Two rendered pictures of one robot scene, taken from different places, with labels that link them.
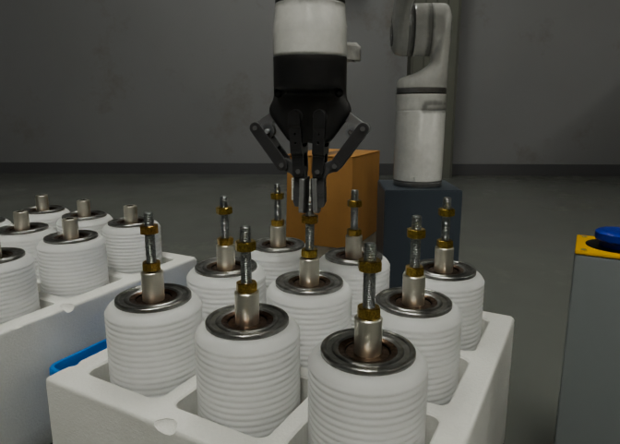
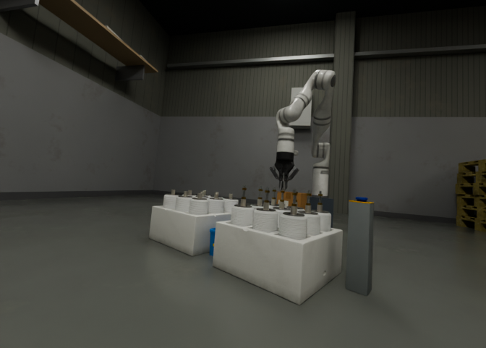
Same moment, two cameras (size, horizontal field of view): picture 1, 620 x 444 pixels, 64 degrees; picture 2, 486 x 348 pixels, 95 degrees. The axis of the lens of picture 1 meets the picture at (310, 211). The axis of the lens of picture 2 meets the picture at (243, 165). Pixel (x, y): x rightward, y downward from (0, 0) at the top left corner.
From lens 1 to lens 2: 0.46 m
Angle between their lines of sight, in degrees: 20
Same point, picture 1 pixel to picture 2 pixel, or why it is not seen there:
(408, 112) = (316, 174)
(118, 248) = (226, 205)
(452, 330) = (317, 218)
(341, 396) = (286, 219)
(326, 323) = not seen: hidden behind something
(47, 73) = (192, 161)
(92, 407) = (227, 227)
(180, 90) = (238, 170)
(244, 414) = (264, 228)
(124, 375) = (235, 221)
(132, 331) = (239, 210)
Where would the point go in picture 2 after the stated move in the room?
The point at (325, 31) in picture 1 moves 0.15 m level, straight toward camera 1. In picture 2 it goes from (288, 147) to (287, 139)
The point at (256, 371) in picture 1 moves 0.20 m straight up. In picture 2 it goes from (267, 218) to (271, 163)
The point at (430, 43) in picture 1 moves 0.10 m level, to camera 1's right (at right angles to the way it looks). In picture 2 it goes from (323, 154) to (341, 155)
